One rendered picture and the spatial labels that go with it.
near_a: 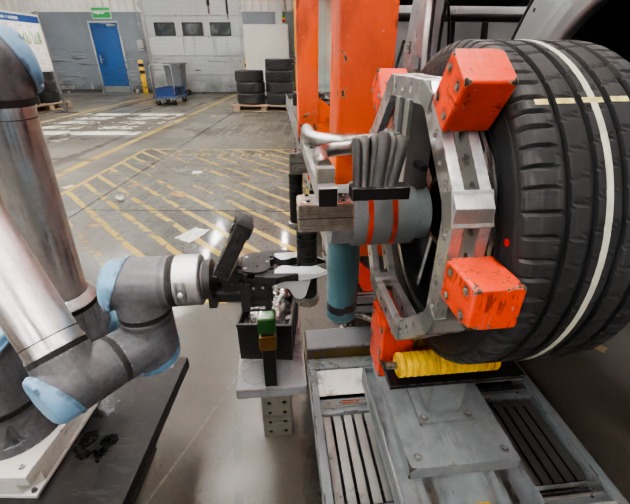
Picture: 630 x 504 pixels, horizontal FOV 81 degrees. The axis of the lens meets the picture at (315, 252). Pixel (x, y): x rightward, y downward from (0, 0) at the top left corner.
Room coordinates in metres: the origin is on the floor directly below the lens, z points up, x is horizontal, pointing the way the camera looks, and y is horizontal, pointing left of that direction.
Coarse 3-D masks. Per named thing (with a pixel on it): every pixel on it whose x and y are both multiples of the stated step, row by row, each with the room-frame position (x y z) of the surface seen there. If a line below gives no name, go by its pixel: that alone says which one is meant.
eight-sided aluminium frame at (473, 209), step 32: (384, 96) 0.90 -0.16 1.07; (416, 96) 0.70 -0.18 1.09; (384, 128) 0.93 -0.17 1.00; (448, 160) 0.54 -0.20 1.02; (480, 160) 0.55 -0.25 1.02; (448, 192) 0.51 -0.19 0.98; (480, 192) 0.51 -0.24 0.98; (448, 224) 0.49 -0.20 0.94; (480, 224) 0.49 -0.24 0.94; (384, 256) 0.92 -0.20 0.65; (448, 256) 0.49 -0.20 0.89; (480, 256) 0.49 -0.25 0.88; (384, 288) 0.80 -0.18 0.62; (416, 320) 0.55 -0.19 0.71; (448, 320) 0.49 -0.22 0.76
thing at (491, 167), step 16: (432, 160) 0.87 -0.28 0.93; (432, 176) 0.83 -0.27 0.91; (496, 176) 0.56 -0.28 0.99; (432, 192) 0.83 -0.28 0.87; (496, 192) 0.54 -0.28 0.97; (432, 208) 0.83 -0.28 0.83; (496, 208) 0.53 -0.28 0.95; (432, 224) 0.81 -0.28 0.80; (496, 224) 0.52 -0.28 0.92; (416, 240) 0.91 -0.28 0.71; (432, 240) 0.77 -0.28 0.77; (400, 256) 0.91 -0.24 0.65; (416, 256) 0.90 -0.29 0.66; (432, 256) 0.79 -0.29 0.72; (416, 272) 0.86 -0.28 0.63; (416, 288) 0.80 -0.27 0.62
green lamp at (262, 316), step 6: (258, 312) 0.64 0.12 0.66; (264, 312) 0.64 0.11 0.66; (270, 312) 0.64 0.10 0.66; (258, 318) 0.62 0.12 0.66; (264, 318) 0.62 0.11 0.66; (270, 318) 0.62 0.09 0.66; (258, 324) 0.62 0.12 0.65; (264, 324) 0.62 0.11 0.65; (270, 324) 0.62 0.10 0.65; (258, 330) 0.62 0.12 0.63; (264, 330) 0.62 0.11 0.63; (270, 330) 0.62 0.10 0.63
